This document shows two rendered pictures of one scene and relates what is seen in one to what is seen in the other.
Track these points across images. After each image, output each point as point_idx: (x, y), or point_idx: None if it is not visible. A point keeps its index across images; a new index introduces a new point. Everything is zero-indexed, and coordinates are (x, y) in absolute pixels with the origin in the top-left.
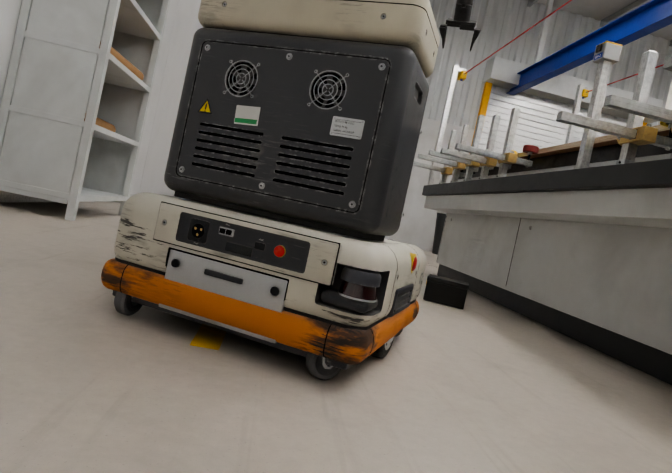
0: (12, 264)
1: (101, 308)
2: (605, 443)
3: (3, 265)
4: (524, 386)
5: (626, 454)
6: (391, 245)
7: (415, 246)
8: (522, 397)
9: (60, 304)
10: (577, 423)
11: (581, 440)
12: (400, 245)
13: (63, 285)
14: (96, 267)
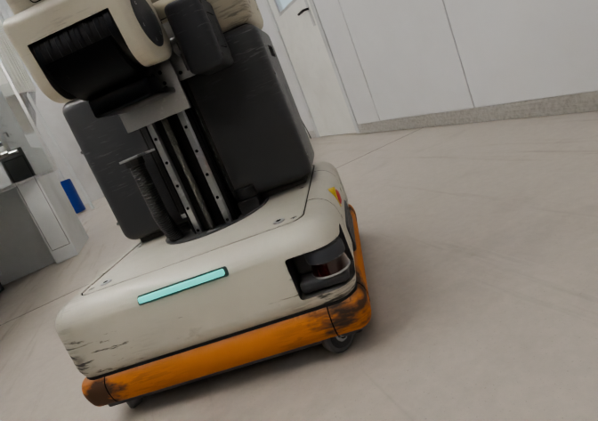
0: (504, 201)
1: (361, 236)
2: (49, 361)
3: (496, 199)
4: (33, 407)
5: (45, 360)
6: (140, 240)
7: (75, 295)
8: (60, 379)
9: (377, 224)
10: (44, 373)
11: (66, 352)
12: (122, 255)
13: (424, 223)
14: (510, 238)
